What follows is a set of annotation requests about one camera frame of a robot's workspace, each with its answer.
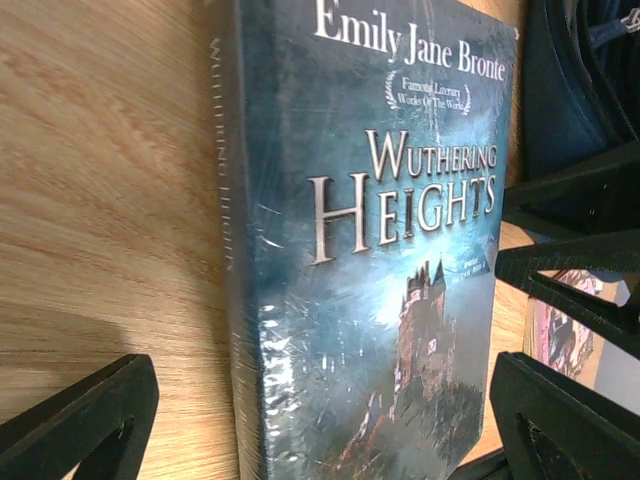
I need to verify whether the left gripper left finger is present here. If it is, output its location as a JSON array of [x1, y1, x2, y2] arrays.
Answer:
[[1, 354, 159, 479]]

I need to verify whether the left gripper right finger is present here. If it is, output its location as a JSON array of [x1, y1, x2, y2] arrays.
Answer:
[[490, 352, 639, 480]]

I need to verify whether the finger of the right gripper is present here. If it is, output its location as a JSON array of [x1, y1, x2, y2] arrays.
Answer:
[[502, 142, 639, 240], [495, 230, 639, 345]]

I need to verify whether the pink illustrated paperback book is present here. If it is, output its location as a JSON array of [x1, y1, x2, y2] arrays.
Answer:
[[523, 270, 629, 388]]

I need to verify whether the navy blue student backpack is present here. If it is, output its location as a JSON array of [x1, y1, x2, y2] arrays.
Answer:
[[522, 1, 639, 180]]

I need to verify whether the Wuthering Heights paperback book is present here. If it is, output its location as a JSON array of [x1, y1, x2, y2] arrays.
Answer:
[[204, 1, 516, 479]]

